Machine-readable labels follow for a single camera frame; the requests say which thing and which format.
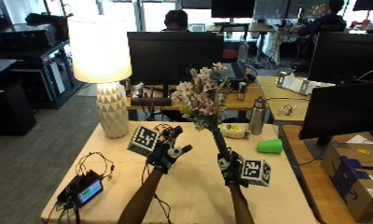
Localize black shelf unit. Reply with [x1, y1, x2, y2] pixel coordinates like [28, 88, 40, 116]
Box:
[0, 39, 81, 110]

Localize black computer monitor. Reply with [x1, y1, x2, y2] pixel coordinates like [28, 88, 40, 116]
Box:
[126, 31, 225, 86]

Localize white table lamp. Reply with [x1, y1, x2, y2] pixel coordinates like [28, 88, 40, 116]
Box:
[65, 14, 133, 140]

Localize person's left hand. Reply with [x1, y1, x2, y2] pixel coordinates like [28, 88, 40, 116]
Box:
[145, 124, 194, 175]

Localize black monitor with wide back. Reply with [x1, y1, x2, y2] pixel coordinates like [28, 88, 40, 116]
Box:
[307, 31, 373, 85]

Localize black device with screen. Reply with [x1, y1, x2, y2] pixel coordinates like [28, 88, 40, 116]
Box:
[56, 170, 105, 209]

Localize black bin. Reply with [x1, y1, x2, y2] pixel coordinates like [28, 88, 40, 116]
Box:
[0, 81, 37, 137]

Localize black laptop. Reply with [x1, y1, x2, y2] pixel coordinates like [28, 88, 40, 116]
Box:
[224, 61, 255, 84]

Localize black background monitor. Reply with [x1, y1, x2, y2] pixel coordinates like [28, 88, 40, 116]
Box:
[210, 0, 255, 20]

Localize large black monitor on stand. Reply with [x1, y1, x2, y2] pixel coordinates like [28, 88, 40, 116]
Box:
[298, 81, 373, 160]

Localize black thin cable bundle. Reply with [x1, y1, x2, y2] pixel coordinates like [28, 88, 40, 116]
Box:
[75, 151, 116, 182]

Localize green plastic cup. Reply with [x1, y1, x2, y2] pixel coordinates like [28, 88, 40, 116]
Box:
[254, 138, 285, 155]

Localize person's right hand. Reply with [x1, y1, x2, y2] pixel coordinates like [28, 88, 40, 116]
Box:
[216, 150, 250, 189]

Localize white paper sheet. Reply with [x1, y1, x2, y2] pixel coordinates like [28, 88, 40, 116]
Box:
[345, 133, 373, 145]

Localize yellow white packet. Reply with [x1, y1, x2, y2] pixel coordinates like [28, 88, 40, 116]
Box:
[218, 123, 251, 140]

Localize cardboard box with blue tape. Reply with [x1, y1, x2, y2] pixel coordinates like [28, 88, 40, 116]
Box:
[319, 142, 373, 224]

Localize silver drink can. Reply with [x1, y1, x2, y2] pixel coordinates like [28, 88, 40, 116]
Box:
[236, 81, 249, 102]

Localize white marker cube right glove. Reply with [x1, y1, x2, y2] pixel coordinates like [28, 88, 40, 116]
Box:
[238, 159, 273, 188]

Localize white marker cube glove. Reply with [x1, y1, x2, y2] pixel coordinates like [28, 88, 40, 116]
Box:
[126, 125, 161, 157]
[238, 159, 273, 188]

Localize white marker cube left glove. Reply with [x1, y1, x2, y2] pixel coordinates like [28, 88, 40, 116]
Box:
[126, 125, 161, 157]

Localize black bar under monitor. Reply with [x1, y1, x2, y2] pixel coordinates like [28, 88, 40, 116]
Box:
[129, 96, 173, 107]

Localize steel water bottle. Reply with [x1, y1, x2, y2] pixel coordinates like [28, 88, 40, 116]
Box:
[249, 96, 270, 136]

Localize clear glass object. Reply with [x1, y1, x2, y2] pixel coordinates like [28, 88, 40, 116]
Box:
[275, 104, 298, 117]

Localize black cable to glove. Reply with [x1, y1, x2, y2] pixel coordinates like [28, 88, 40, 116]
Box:
[140, 161, 174, 224]

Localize pink artificial flower bouquet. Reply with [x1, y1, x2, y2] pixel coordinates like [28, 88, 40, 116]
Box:
[170, 62, 233, 161]

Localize black case on shelf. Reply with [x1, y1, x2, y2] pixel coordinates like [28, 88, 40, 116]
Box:
[0, 22, 59, 51]

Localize white folded holders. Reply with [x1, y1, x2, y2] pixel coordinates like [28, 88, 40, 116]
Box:
[274, 71, 335, 96]

